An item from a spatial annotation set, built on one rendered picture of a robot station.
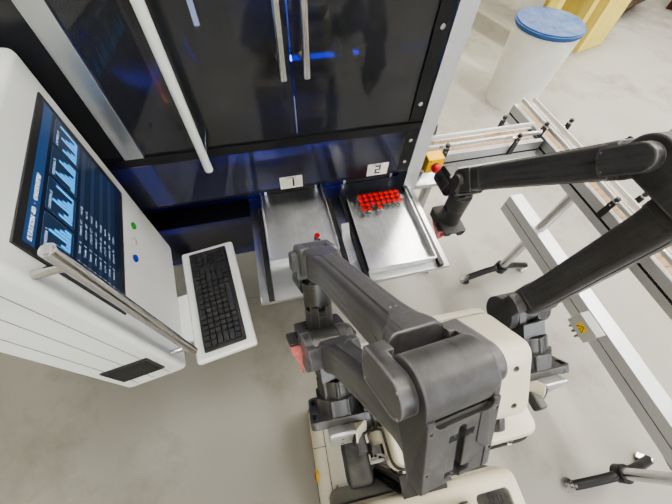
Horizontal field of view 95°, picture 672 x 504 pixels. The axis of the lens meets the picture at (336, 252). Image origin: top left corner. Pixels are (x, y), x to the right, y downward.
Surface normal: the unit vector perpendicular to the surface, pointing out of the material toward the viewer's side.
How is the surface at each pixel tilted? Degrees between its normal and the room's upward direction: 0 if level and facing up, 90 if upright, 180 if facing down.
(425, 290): 0
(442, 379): 14
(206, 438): 0
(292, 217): 0
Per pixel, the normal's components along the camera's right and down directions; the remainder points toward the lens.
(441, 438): 0.37, 0.33
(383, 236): 0.04, -0.52
